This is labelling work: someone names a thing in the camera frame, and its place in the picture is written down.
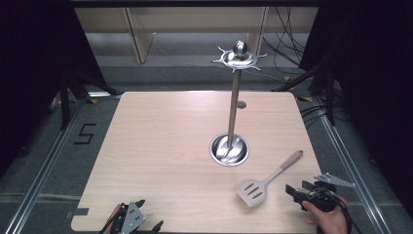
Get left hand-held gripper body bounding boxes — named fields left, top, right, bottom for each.
left=110, top=201, right=148, bottom=234

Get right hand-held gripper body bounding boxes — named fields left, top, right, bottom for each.
left=301, top=173, right=357, bottom=214

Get grey slotted spatula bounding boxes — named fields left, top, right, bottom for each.
left=236, top=149, right=304, bottom=208

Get steel utensil rack stand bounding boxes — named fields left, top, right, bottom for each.
left=208, top=40, right=269, bottom=168

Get person's left hand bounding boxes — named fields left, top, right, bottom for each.
left=104, top=203, right=125, bottom=230

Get person's right hand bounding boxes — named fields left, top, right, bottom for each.
left=301, top=196, right=353, bottom=234

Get black metal stand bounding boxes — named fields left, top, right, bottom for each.
left=272, top=59, right=339, bottom=127
left=57, top=66, right=122, bottom=132

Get beige wooden cabinet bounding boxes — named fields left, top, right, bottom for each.
left=74, top=6, right=319, bottom=64

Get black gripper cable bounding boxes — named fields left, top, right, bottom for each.
left=97, top=204, right=126, bottom=234
left=329, top=190, right=362, bottom=234

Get aluminium floor rail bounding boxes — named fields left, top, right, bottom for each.
left=312, top=96, right=392, bottom=234
left=3, top=91, right=122, bottom=234

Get black floor cables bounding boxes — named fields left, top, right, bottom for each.
left=299, top=102, right=329, bottom=129

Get hanging black cables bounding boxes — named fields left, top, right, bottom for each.
left=262, top=6, right=307, bottom=67

